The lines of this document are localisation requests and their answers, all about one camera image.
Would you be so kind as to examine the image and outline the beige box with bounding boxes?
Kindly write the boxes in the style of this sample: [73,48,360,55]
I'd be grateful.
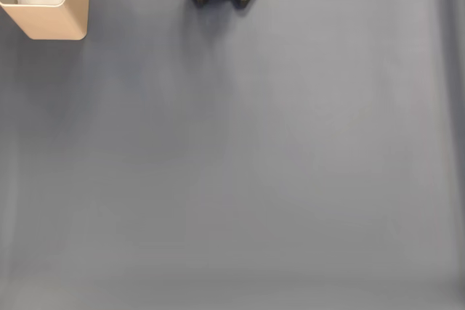
[0,0,90,41]

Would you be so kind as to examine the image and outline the blue-grey table mat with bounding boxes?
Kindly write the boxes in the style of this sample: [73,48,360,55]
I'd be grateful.
[0,0,465,310]

